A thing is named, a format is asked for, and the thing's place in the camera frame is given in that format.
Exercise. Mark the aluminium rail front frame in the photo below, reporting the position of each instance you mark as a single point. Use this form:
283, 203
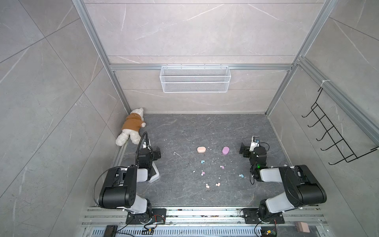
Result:
202, 221

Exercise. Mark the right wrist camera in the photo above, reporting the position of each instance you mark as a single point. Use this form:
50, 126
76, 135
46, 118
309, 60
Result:
254, 143

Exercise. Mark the purple earbud charging case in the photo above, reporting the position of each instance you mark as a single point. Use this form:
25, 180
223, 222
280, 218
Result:
225, 150

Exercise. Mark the black wire hook rack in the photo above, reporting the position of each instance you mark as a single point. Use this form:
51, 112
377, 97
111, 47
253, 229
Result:
335, 136

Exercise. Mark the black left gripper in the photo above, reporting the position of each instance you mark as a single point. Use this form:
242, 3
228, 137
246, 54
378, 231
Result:
156, 152

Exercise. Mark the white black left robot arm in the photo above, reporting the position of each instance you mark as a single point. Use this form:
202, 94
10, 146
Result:
116, 188

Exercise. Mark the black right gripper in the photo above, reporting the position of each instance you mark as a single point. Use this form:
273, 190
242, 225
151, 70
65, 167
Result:
244, 149

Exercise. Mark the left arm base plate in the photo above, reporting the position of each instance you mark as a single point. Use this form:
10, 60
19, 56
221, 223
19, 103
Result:
151, 216

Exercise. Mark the pink earbud charging case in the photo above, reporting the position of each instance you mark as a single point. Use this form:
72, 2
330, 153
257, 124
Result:
201, 150

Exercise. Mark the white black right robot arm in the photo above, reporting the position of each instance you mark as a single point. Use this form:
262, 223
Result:
301, 188

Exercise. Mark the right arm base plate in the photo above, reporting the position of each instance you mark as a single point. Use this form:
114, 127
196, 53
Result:
254, 216

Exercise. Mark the white wire mesh basket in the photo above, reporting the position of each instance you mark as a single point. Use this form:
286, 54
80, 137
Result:
195, 79

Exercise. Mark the pink eraser block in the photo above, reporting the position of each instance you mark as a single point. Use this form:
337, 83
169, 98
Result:
302, 227

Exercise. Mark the white teddy bear brown hoodie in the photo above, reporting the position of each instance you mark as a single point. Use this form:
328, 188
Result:
130, 129

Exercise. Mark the white digital scale device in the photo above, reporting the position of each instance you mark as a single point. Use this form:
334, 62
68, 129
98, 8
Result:
154, 173

